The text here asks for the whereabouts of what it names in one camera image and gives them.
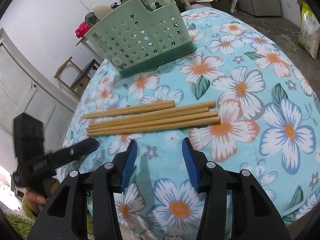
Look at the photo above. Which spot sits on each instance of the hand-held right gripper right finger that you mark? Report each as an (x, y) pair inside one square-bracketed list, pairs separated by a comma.
[(191, 162)]

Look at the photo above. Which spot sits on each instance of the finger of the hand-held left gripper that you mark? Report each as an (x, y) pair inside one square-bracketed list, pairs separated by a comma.
[(75, 151)]

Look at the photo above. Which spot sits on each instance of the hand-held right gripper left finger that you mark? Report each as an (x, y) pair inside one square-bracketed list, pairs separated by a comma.
[(128, 162)]

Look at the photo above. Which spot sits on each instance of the green plastic utensil holder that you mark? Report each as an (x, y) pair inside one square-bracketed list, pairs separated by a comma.
[(140, 42)]

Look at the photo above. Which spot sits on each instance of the person's left hand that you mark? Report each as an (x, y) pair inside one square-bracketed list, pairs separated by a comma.
[(36, 201)]

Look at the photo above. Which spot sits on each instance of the white door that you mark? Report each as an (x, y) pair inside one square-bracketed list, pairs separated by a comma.
[(25, 85)]

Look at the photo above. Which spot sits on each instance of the floral blue blanket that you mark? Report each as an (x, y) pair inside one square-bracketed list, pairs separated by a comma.
[(250, 140)]

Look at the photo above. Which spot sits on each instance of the wooden chair with dark seat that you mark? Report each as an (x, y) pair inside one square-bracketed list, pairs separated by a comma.
[(80, 76)]

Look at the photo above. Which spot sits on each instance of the green fluffy rug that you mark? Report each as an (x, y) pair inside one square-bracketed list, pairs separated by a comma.
[(15, 220)]

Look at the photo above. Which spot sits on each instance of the grey long table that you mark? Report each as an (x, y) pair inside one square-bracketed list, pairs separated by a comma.
[(91, 46)]

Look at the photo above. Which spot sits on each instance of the red plastic bag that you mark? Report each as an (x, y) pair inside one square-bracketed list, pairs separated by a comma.
[(81, 30)]

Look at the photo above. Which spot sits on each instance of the white board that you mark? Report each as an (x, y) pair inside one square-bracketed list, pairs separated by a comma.
[(228, 3)]

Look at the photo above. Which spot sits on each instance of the yellow green rice bag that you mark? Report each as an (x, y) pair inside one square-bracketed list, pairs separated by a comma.
[(310, 30)]

